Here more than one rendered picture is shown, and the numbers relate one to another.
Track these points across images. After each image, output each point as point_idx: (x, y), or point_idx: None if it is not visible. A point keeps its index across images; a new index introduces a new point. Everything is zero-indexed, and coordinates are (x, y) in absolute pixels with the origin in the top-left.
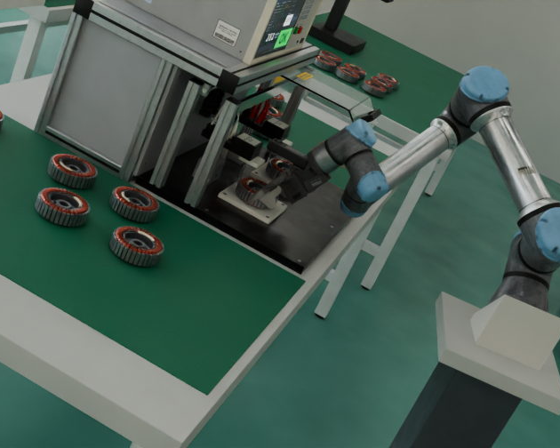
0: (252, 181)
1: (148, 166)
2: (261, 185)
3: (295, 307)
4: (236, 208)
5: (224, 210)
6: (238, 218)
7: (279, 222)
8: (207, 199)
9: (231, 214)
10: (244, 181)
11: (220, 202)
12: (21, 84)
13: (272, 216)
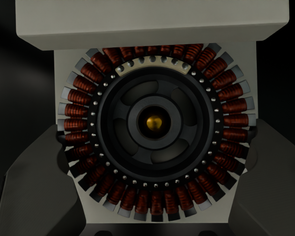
0: (184, 74)
1: None
2: (209, 114)
3: None
4: (51, 104)
5: None
6: None
7: (121, 235)
8: (4, 24)
9: None
10: (112, 52)
11: (33, 55)
12: None
13: (97, 217)
